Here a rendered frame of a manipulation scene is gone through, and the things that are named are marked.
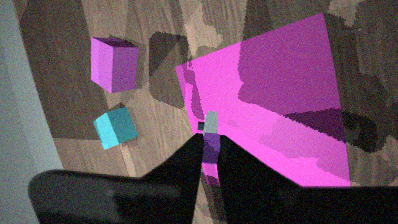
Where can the translucent magenta square zone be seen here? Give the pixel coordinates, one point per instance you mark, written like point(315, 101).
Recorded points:
point(276, 95)

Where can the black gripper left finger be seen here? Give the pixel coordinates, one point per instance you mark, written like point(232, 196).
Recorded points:
point(165, 195)

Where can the pink cube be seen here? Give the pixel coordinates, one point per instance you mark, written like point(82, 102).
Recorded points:
point(113, 64)

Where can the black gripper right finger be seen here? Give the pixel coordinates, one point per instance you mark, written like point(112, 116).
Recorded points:
point(254, 193)

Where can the teal cube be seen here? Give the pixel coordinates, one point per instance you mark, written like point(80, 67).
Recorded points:
point(115, 127)

